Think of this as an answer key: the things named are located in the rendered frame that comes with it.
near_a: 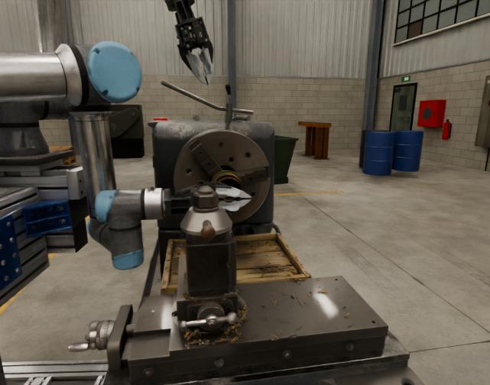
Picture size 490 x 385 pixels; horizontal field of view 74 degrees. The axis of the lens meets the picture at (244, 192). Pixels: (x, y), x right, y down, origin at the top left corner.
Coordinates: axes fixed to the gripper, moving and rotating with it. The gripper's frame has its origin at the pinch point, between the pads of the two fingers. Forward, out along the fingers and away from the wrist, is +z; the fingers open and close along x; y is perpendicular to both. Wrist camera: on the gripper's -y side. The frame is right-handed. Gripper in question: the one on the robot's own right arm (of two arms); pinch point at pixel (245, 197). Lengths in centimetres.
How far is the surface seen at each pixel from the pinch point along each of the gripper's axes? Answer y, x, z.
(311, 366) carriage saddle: 41.0, -16.2, 3.2
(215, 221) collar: 35.3, 5.3, -10.2
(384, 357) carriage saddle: 41.0, -16.4, 15.1
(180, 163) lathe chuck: -22.4, 6.3, -16.7
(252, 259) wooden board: -4.2, -19.1, 2.8
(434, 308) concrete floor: -94, -106, 145
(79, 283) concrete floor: -168, -104, -104
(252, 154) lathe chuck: -22.4, 8.7, 6.1
